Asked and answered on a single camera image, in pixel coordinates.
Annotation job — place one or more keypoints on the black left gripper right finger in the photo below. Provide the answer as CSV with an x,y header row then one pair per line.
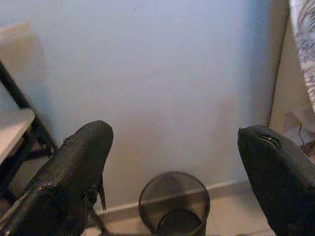
x,y
275,177

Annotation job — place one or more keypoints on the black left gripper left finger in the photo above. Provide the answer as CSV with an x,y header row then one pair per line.
x,y
73,167

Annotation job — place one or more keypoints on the black mesh waste bin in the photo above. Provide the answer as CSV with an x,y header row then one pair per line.
x,y
172,223

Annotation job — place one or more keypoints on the grey patterned headboard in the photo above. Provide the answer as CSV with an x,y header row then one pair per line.
x,y
305,49

